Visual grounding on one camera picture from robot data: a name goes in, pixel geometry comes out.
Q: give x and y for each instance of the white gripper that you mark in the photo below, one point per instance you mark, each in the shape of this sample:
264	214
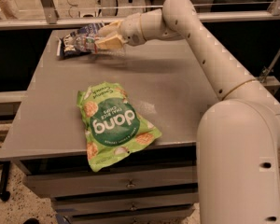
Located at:
131	29

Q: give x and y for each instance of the clear plastic water bottle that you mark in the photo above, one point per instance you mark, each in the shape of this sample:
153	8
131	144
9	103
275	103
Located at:
89	39

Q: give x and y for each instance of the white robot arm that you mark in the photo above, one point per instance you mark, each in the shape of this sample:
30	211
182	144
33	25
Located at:
238	138

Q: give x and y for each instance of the blue chip bag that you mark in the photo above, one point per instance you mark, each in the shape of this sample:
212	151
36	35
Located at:
79	42

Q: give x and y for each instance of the green dang chip bag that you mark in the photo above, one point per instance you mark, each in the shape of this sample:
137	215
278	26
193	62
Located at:
113	128

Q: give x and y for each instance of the grey drawer cabinet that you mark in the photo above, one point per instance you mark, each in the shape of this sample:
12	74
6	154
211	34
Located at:
164	84

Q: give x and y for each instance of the top grey drawer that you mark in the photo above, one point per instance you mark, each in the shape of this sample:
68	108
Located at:
80	183

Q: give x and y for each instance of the grey drawer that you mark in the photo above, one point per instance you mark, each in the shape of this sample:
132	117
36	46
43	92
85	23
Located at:
135	217
80	183
125	202

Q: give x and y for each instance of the metal railing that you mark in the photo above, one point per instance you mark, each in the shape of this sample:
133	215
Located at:
73	13

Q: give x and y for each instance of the middle grey drawer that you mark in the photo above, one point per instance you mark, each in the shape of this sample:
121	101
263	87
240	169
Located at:
125	202

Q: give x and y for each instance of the bottom grey drawer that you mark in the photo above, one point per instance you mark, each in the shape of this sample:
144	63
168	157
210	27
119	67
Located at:
135	217

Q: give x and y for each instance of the black stand leg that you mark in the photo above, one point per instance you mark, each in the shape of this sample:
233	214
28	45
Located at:
4	193

